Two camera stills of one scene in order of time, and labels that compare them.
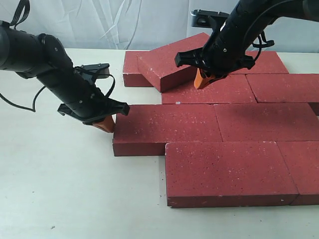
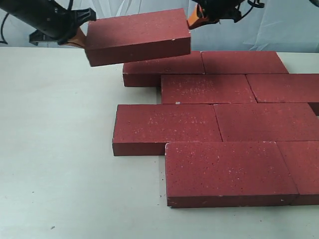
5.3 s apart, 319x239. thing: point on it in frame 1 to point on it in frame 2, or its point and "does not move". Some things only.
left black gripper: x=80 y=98 to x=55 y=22
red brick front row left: x=227 y=174 does not move
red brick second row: x=285 y=87 does not move
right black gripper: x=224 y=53 to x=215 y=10
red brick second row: x=231 y=88 does not move
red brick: x=162 y=61 to x=149 y=36
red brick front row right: x=302 y=158 does not move
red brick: x=144 y=129 does not move
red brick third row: x=267 y=122 does not move
